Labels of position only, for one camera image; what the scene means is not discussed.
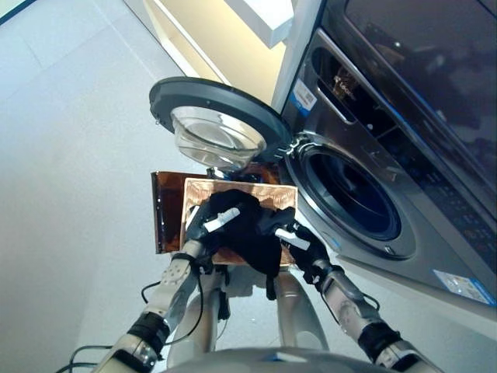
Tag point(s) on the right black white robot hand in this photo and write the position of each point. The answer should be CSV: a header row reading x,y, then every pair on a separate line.
x,y
308,254

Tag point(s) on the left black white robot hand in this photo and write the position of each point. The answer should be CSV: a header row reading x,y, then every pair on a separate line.
x,y
200,229

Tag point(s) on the black garment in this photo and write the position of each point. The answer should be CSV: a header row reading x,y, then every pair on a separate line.
x,y
256,241

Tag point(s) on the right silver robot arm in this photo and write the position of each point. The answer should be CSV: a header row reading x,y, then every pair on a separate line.
x,y
357,311

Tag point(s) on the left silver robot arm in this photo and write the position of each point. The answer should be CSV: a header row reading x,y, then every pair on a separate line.
x,y
171,295

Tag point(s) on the dark grey washing machine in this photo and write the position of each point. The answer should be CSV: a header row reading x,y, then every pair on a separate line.
x,y
388,202

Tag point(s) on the square wicker laundry basket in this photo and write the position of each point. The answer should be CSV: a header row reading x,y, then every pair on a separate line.
x,y
198,194

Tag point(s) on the right silver robot leg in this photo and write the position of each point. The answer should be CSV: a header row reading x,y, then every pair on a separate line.
x,y
299,314

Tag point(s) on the silver robot leg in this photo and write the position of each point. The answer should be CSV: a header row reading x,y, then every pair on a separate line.
x,y
202,322
299,314

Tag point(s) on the left silver robot leg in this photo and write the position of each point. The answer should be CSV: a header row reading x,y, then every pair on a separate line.
x,y
202,322

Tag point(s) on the silver robot torso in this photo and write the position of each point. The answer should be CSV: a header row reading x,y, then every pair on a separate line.
x,y
279,361

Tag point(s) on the round glass washer door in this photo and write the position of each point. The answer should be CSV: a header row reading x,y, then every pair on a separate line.
x,y
217,101

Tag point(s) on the white blue info sticker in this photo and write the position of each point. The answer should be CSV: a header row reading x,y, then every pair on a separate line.
x,y
462,285

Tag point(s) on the blue white barcode sticker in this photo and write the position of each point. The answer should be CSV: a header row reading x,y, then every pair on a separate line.
x,y
303,97

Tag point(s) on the white counter cabinet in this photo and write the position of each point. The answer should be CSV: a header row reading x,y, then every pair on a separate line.
x,y
217,39

